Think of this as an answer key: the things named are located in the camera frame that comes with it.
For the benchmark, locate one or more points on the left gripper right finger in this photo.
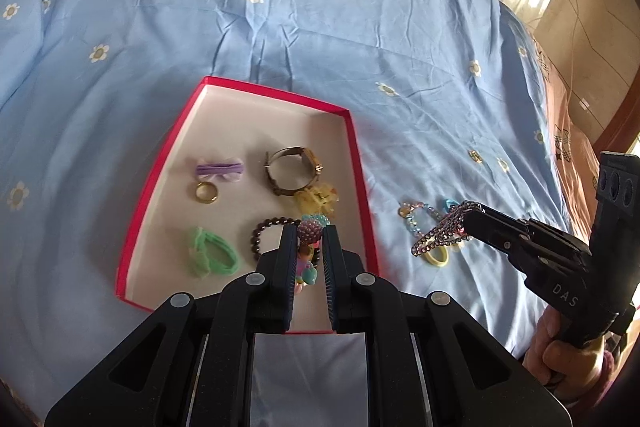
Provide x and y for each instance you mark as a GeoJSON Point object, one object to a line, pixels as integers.
{"type": "Point", "coordinates": [429, 363]}

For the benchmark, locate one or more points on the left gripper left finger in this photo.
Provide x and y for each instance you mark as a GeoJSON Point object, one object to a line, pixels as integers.
{"type": "Point", "coordinates": [190, 362]}

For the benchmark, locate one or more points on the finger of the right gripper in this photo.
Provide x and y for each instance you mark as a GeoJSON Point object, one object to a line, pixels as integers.
{"type": "Point", "coordinates": [528, 244]}

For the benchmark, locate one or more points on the yellow hair claw clip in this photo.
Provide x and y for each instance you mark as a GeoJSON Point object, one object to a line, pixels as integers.
{"type": "Point", "coordinates": [317, 199]}

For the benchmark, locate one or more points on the brown strap wristwatch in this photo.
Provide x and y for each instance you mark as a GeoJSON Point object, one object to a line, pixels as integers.
{"type": "Point", "coordinates": [291, 170]}

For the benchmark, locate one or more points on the red jewelry box tray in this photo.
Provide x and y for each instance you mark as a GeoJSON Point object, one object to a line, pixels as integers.
{"type": "Point", "coordinates": [210, 174]}

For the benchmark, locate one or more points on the right hand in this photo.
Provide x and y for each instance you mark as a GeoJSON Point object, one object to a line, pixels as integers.
{"type": "Point", "coordinates": [579, 368]}

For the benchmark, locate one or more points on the pink cartoon blanket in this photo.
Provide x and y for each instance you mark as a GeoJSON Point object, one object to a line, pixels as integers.
{"type": "Point", "coordinates": [574, 156]}

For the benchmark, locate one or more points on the blue floral bed sheet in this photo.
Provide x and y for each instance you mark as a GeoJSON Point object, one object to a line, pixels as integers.
{"type": "Point", "coordinates": [447, 98]}

